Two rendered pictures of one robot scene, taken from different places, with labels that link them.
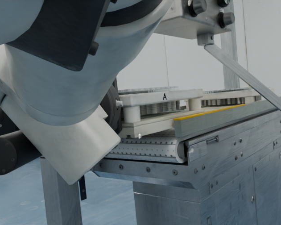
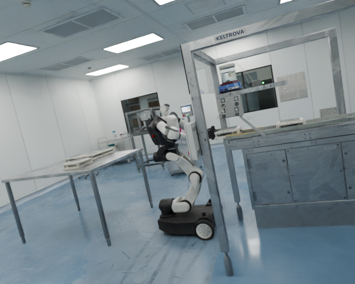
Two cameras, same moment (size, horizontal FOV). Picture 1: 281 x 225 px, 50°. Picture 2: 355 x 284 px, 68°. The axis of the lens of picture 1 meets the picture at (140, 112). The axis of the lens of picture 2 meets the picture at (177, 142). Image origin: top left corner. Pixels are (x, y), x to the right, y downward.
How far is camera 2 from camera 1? 2.40 m
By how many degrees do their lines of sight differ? 71
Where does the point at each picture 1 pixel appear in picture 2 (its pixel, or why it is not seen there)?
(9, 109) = not seen: hidden behind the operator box
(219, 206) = (255, 157)
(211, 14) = (231, 114)
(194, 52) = not seen: outside the picture
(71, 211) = (228, 151)
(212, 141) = (240, 141)
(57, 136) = not seen: hidden behind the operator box
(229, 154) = (250, 144)
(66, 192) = (226, 147)
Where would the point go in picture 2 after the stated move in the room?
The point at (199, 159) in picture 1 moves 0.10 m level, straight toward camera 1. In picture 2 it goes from (234, 144) to (223, 146)
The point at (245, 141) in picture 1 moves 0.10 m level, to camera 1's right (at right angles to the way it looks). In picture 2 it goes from (262, 141) to (270, 142)
